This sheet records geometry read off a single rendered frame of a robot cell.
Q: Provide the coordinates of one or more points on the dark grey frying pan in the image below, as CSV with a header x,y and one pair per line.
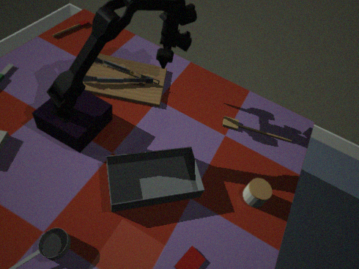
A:
x,y
53,244

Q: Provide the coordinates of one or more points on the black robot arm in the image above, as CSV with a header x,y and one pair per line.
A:
x,y
68,85

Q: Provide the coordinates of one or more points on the wooden board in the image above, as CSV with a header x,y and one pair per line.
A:
x,y
137,92

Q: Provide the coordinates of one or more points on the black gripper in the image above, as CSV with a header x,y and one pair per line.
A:
x,y
166,55

